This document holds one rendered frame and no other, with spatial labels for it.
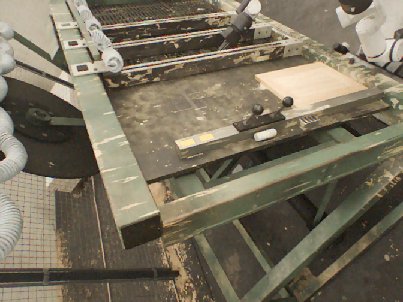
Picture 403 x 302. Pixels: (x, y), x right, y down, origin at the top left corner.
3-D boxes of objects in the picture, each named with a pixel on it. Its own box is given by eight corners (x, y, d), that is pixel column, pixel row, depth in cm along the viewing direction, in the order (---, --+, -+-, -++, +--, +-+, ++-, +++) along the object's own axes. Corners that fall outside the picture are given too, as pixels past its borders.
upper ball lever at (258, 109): (251, 128, 104) (267, 110, 92) (241, 131, 103) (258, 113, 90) (246, 119, 105) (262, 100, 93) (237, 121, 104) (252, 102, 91)
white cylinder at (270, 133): (258, 143, 103) (276, 137, 105) (259, 136, 101) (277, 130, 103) (253, 138, 105) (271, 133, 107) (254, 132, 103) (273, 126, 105)
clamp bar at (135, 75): (303, 55, 162) (315, 9, 146) (80, 98, 121) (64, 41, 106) (291, 48, 169) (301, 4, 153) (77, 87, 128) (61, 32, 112)
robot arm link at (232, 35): (229, 45, 162) (244, 27, 159) (238, 51, 156) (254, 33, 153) (216, 31, 153) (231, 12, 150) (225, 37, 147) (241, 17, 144)
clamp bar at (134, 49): (271, 38, 181) (279, -5, 166) (71, 69, 141) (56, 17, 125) (262, 32, 188) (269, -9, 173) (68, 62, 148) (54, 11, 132)
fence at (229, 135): (381, 99, 128) (384, 91, 125) (180, 159, 95) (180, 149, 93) (371, 94, 131) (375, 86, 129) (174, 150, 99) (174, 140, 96)
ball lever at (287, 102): (278, 121, 108) (297, 102, 96) (270, 123, 107) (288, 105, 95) (274, 112, 109) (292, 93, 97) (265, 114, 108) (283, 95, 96)
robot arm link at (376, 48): (346, 38, 102) (361, 69, 115) (377, 39, 94) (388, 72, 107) (361, 12, 102) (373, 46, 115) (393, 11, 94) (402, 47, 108)
